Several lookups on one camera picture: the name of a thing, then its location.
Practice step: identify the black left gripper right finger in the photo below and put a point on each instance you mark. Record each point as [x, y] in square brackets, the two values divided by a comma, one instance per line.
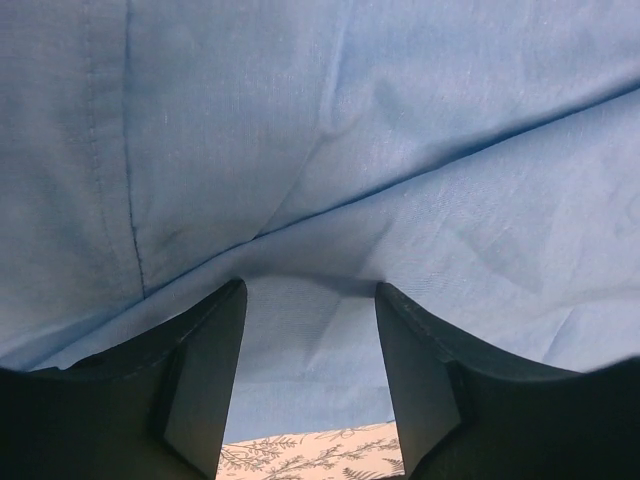
[465, 409]

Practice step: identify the floral patterned table mat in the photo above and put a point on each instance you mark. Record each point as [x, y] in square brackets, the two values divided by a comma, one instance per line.
[356, 453]

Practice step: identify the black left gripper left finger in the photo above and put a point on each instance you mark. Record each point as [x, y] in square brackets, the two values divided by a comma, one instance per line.
[153, 407]

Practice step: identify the light blue long sleeve shirt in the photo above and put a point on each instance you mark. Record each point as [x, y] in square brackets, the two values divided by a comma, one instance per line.
[481, 156]

